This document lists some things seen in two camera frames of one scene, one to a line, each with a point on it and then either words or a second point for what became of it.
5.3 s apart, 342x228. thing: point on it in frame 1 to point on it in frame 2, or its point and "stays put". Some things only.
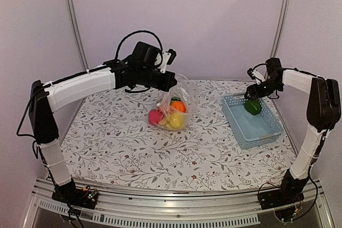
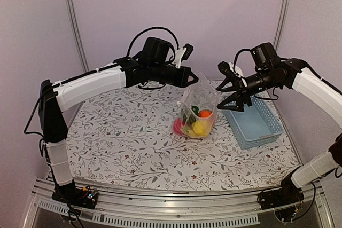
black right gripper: (257, 92) to (241, 93)
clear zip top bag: (175, 107) to (195, 116)
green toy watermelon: (175, 99) to (189, 120)
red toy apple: (154, 117) to (177, 125)
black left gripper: (167, 84) to (182, 81)
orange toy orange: (179, 105) to (204, 113)
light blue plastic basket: (251, 131) stays put
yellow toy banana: (165, 123) to (188, 131)
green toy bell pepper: (253, 107) to (195, 109)
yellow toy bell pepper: (176, 120) to (200, 127)
